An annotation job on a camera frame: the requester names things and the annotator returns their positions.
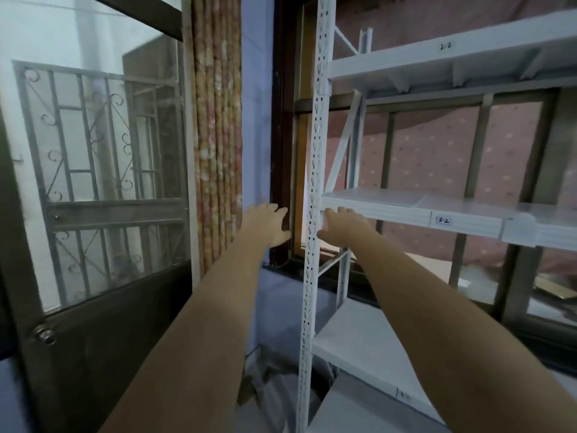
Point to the person's right hand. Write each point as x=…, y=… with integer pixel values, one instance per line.
x=347, y=227

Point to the white divider clip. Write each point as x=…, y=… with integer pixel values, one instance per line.
x=519, y=229

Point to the white metal shelving rack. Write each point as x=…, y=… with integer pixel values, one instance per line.
x=360, y=342

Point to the metal window frame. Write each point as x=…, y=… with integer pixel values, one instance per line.
x=478, y=144

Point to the flat cardboard pieces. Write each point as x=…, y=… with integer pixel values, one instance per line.
x=556, y=286

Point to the metal security grille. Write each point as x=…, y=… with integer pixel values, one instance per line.
x=112, y=214

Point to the person's right forearm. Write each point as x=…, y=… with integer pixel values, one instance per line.
x=451, y=333

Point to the dark glass panel door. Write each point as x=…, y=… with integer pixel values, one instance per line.
x=112, y=347

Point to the brown patterned curtain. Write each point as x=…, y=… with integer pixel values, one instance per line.
x=216, y=130

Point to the person's left hand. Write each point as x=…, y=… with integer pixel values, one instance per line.
x=266, y=225

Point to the pink dotted curtain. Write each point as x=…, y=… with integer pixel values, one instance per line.
x=428, y=153

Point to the person's left forearm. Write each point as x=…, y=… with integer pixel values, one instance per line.
x=194, y=347

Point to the round metal door lock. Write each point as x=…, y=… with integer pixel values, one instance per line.
x=45, y=333

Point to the white divider panel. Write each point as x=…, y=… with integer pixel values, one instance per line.
x=374, y=197

